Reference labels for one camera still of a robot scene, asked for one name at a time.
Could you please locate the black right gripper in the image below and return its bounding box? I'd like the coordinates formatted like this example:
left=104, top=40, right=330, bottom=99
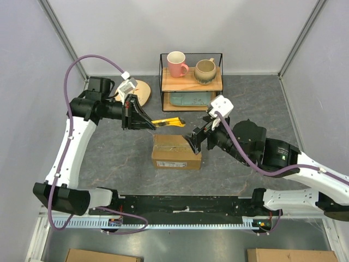
left=182, top=113, right=251, bottom=165

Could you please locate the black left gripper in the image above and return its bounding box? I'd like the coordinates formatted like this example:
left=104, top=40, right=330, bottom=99
left=101, top=94, right=156, bottom=130

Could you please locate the yellow utility knife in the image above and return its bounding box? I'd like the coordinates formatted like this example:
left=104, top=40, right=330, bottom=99
left=152, top=117, right=185, bottom=127

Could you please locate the brown cardboard express box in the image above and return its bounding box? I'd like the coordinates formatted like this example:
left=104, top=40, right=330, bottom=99
left=152, top=134, right=202, bottom=170

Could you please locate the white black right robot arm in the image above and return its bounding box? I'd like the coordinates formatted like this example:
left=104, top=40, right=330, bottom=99
left=183, top=116, right=348, bottom=222

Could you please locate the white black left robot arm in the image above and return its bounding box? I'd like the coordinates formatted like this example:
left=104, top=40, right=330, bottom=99
left=33, top=76, right=156, bottom=216

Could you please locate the cardboard box bottom right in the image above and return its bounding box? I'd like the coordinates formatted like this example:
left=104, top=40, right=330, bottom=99
left=247, top=248, right=338, bottom=262

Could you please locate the cardboard box bottom left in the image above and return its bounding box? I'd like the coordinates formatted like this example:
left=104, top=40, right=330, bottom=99
left=65, top=249, right=143, bottom=262

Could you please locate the beige plate with bird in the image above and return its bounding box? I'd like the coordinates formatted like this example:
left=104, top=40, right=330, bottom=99
left=112, top=80, right=151, bottom=106

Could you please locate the teal rectangular ceramic tray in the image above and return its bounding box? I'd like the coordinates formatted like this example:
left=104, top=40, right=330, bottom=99
left=170, top=92, right=211, bottom=106

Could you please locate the pink ceramic mug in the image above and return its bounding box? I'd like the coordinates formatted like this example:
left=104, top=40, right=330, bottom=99
left=167, top=51, right=189, bottom=78

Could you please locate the beige stoneware mug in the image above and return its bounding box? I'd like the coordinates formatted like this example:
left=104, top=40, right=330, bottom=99
left=194, top=58, right=217, bottom=85

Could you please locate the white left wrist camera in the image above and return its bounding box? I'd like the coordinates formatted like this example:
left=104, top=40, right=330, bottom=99
left=117, top=78, right=137, bottom=104

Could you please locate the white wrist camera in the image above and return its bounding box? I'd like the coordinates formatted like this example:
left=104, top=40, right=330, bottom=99
left=207, top=94, right=234, bottom=130
left=117, top=78, right=137, bottom=104

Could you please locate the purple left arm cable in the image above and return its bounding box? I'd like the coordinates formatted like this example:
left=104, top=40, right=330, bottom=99
left=47, top=55, right=149, bottom=235

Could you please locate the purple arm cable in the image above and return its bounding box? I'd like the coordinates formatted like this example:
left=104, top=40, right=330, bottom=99
left=216, top=110, right=349, bottom=238
left=47, top=55, right=149, bottom=235

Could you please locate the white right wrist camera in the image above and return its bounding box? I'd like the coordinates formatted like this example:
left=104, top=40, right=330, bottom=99
left=207, top=94, right=234, bottom=130

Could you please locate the black wire wooden shelf rack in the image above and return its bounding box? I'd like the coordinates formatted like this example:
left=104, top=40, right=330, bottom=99
left=159, top=52, right=224, bottom=112

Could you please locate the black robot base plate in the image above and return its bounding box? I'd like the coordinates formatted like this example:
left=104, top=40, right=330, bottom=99
left=88, top=194, right=284, bottom=225

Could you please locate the grey slotted cable duct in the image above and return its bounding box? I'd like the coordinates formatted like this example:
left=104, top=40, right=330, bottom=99
left=67, top=217, right=272, bottom=229

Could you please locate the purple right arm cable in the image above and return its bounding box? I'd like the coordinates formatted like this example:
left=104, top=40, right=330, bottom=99
left=216, top=110, right=349, bottom=238

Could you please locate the aluminium frame rail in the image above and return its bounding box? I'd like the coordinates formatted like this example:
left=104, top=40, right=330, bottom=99
left=38, top=0, right=90, bottom=82

